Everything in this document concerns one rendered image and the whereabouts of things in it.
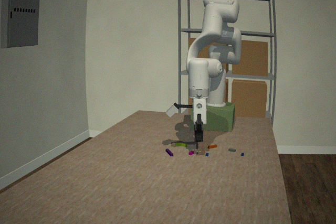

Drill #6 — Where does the purple rod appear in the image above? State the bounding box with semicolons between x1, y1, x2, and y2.
166;149;173;156

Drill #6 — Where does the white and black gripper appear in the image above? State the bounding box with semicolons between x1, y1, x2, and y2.
189;96;209;142

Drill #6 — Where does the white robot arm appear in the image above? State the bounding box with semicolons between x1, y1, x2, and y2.
186;0;242;107

